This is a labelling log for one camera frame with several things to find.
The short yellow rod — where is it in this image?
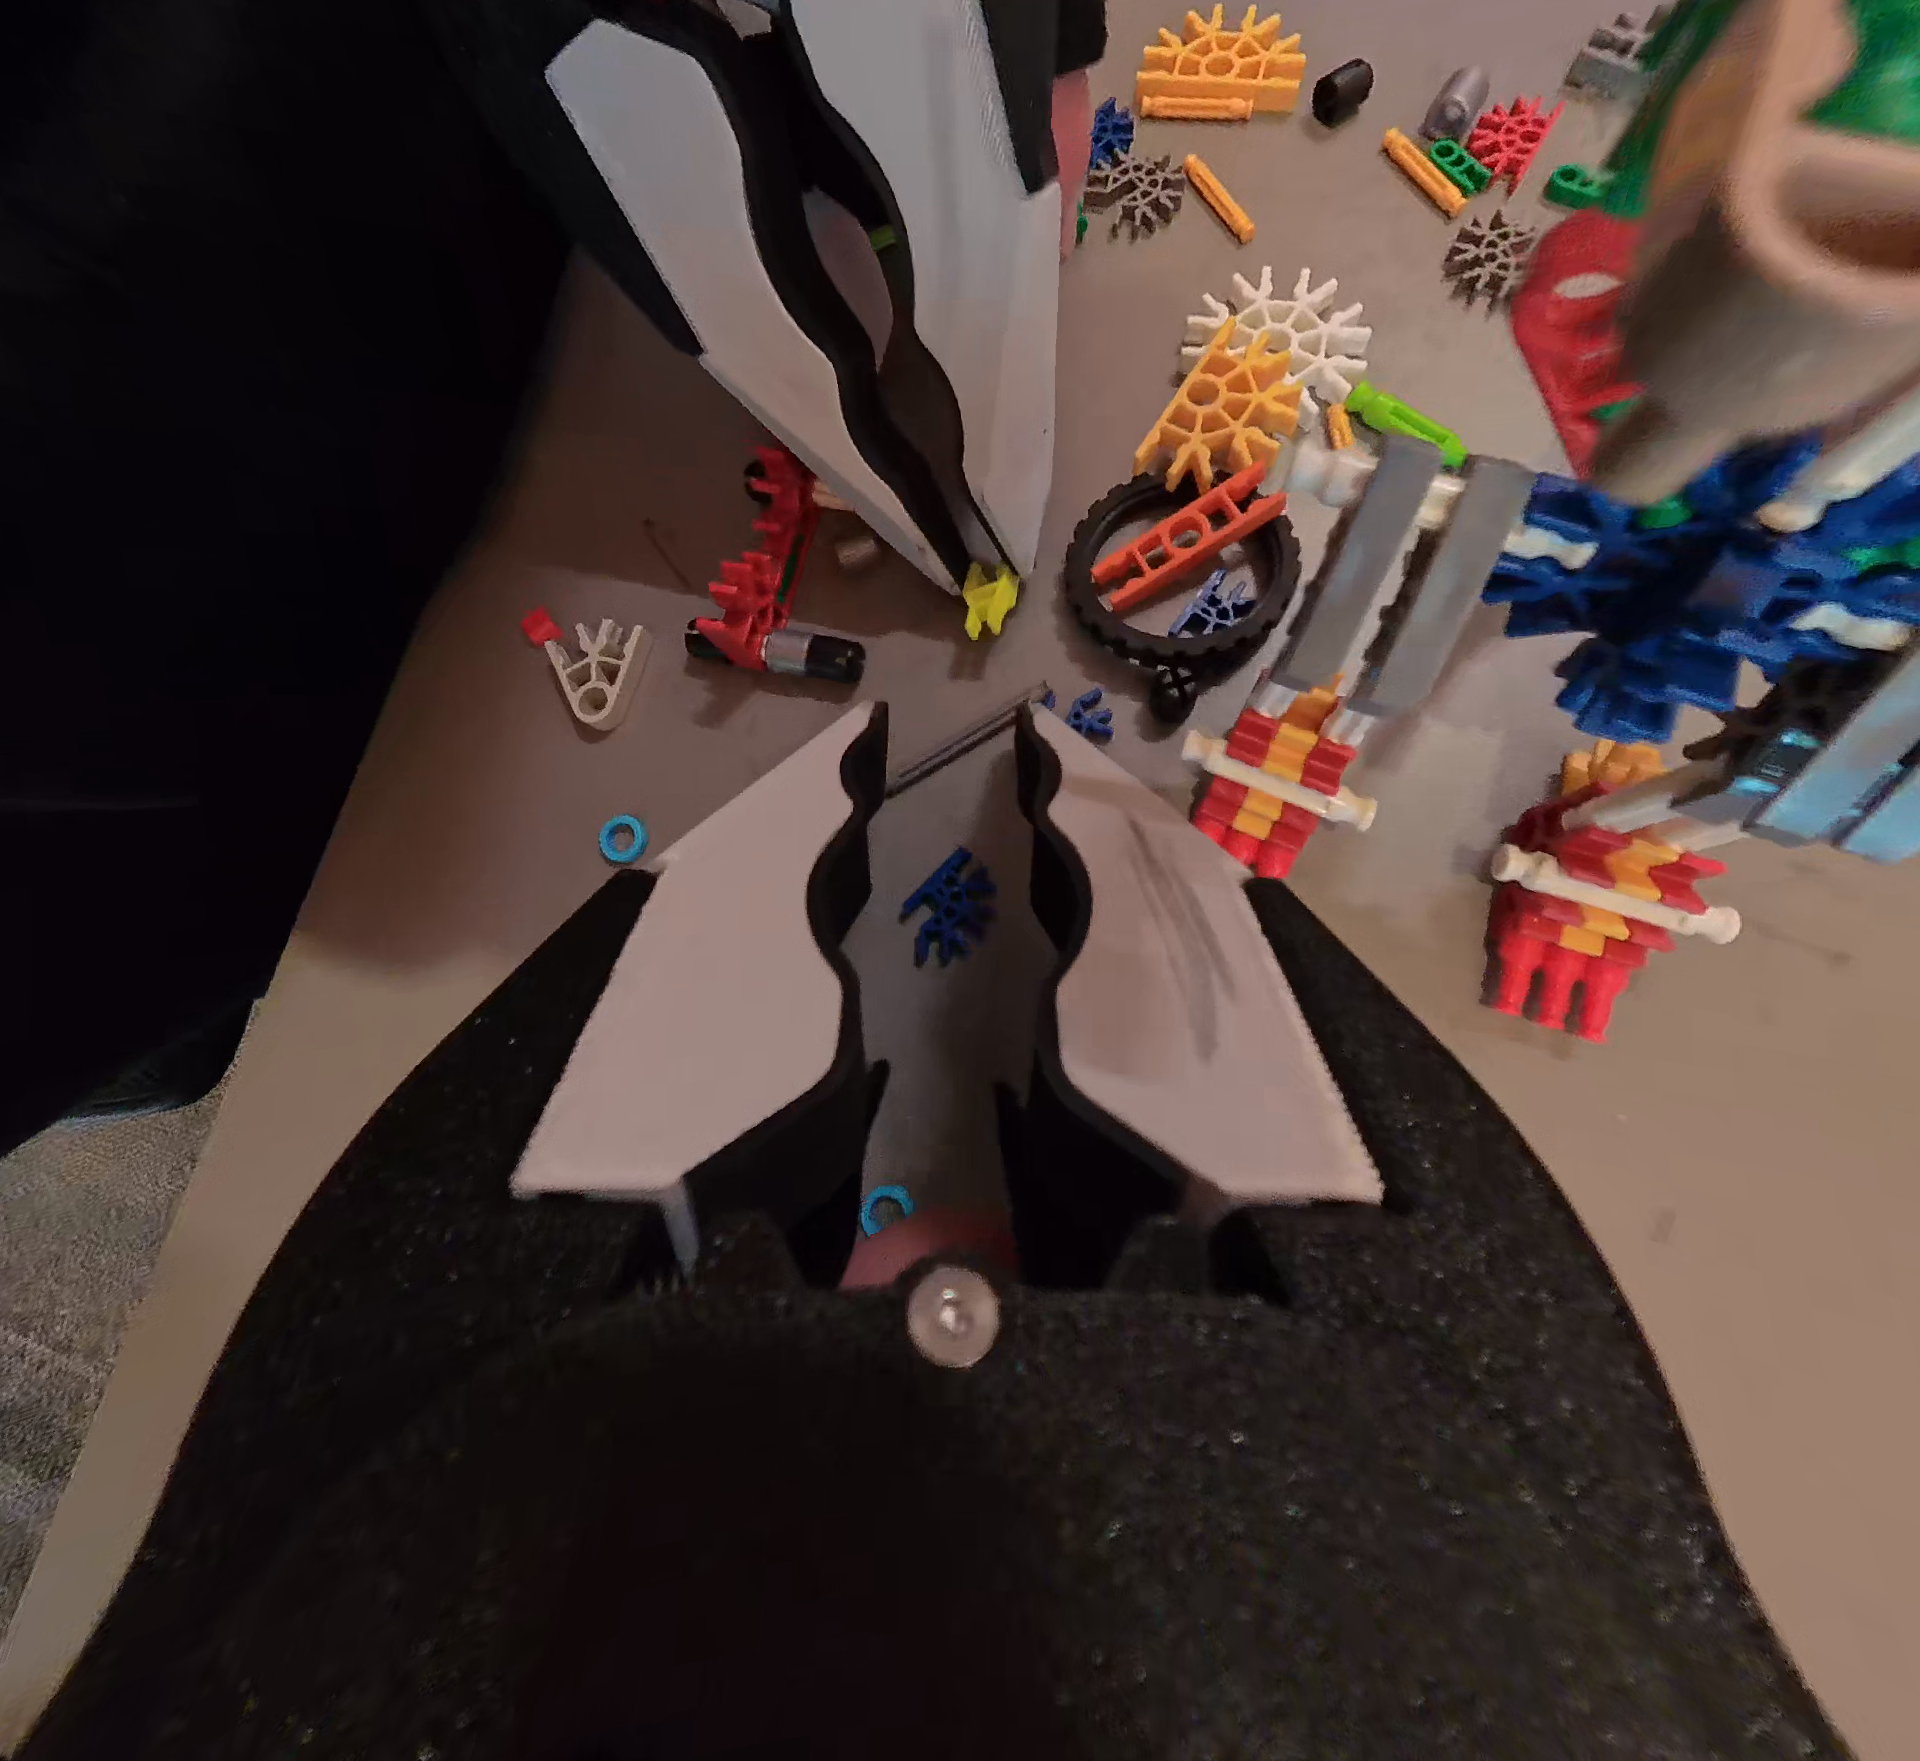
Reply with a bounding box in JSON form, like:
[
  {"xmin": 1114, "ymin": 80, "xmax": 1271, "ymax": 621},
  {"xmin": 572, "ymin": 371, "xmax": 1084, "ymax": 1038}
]
[
  {"xmin": 1183, "ymin": 150, "xmax": 1261, "ymax": 248},
  {"xmin": 1376, "ymin": 121, "xmax": 1473, "ymax": 220}
]

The person's left hand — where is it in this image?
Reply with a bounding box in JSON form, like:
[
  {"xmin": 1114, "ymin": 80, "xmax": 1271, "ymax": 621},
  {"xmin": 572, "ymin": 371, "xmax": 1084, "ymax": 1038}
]
[{"xmin": 1054, "ymin": 77, "xmax": 1092, "ymax": 267}]

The red connector strip with rods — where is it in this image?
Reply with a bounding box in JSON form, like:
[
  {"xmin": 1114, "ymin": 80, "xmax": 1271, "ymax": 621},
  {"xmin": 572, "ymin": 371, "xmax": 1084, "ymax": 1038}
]
[{"xmin": 683, "ymin": 445, "xmax": 870, "ymax": 692}]

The yellow fan connector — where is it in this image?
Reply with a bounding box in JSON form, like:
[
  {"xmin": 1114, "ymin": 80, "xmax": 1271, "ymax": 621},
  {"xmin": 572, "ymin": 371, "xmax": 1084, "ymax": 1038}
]
[{"xmin": 1129, "ymin": 318, "xmax": 1310, "ymax": 491}]

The white snowflake connector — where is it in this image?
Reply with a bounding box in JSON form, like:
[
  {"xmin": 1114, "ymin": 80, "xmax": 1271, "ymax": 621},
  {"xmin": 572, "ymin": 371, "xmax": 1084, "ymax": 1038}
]
[{"xmin": 1178, "ymin": 264, "xmax": 1378, "ymax": 409}]

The thin grey metal rod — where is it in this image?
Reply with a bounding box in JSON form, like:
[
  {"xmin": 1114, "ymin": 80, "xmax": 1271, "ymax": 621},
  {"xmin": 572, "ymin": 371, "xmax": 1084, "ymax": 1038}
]
[{"xmin": 883, "ymin": 685, "xmax": 1056, "ymax": 798}]

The black rubber tyre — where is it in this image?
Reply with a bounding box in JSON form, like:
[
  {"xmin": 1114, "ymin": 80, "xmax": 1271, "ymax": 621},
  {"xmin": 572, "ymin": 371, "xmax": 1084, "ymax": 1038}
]
[{"xmin": 1062, "ymin": 464, "xmax": 1303, "ymax": 678}]

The lime green rod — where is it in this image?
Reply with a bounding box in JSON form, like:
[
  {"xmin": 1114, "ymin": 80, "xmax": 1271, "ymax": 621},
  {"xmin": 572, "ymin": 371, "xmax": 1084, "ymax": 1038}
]
[{"xmin": 1342, "ymin": 378, "xmax": 1473, "ymax": 468}]

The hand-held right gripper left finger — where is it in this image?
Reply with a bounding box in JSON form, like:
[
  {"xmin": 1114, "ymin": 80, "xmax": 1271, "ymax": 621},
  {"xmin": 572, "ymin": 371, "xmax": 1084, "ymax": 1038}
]
[{"xmin": 506, "ymin": 700, "xmax": 891, "ymax": 1201}]

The yellow half-circle connector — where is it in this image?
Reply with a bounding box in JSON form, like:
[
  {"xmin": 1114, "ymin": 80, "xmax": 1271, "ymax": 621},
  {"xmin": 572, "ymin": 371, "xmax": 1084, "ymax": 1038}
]
[{"xmin": 1133, "ymin": 0, "xmax": 1310, "ymax": 121}]

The tan triangular connector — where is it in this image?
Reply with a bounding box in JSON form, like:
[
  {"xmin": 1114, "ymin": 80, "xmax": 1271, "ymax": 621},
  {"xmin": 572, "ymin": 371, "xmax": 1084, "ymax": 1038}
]
[{"xmin": 541, "ymin": 619, "xmax": 651, "ymax": 734}]

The grey snowflake connector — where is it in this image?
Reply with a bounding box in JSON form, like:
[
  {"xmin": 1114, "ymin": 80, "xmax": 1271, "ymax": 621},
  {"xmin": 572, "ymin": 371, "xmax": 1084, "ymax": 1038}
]
[
  {"xmin": 1441, "ymin": 210, "xmax": 1543, "ymax": 310},
  {"xmin": 1080, "ymin": 150, "xmax": 1191, "ymax": 238}
]

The grey fan connector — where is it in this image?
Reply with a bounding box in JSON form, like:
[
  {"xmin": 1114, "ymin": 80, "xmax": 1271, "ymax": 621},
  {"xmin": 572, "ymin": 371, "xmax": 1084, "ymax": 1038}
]
[{"xmin": 1565, "ymin": 10, "xmax": 1656, "ymax": 91}]

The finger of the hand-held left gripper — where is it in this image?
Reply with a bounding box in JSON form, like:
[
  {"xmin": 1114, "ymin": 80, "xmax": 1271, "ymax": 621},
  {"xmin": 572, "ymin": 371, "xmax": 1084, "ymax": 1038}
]
[
  {"xmin": 785, "ymin": 0, "xmax": 1069, "ymax": 566},
  {"xmin": 545, "ymin": 17, "xmax": 967, "ymax": 597}
]

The red snowflake connector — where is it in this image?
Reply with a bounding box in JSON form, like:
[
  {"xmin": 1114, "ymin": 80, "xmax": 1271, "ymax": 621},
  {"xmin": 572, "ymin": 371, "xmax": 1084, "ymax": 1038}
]
[{"xmin": 1466, "ymin": 91, "xmax": 1566, "ymax": 198}]

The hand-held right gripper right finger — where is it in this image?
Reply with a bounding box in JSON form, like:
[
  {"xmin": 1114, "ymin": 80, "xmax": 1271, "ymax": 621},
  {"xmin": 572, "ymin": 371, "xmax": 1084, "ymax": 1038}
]
[{"xmin": 1015, "ymin": 708, "xmax": 1387, "ymax": 1204}]

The colourful construction toy robot figure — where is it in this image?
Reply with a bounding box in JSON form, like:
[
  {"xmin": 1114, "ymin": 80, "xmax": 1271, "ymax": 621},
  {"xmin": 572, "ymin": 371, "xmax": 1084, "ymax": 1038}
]
[{"xmin": 1183, "ymin": 0, "xmax": 1920, "ymax": 1047}]

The orange ladder connector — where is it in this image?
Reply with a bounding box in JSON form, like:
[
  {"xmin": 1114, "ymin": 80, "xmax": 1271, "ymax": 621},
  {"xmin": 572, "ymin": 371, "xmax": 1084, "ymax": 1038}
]
[{"xmin": 1089, "ymin": 460, "xmax": 1293, "ymax": 619}]

